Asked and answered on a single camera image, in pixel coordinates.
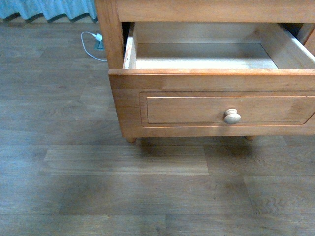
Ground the wooden drawer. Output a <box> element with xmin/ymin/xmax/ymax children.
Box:
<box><xmin>109</xmin><ymin>22</ymin><xmax>315</xmax><ymax>138</ymax></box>

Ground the wooden nightstand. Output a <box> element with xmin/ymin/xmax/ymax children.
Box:
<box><xmin>94</xmin><ymin>0</ymin><xmax>315</xmax><ymax>144</ymax></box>

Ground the open metal floor socket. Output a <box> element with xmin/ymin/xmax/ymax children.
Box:
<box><xmin>94</xmin><ymin>41</ymin><xmax>104</xmax><ymax>51</ymax></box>

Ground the light blue curtain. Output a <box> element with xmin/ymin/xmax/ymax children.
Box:
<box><xmin>0</xmin><ymin>0</ymin><xmax>97</xmax><ymax>21</ymax></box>

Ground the white wall plug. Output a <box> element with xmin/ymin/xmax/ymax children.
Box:
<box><xmin>92</xmin><ymin>33</ymin><xmax>102</xmax><ymax>42</ymax></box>

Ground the white charging cable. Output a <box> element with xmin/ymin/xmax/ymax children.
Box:
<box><xmin>81</xmin><ymin>31</ymin><xmax>108</xmax><ymax>62</ymax></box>

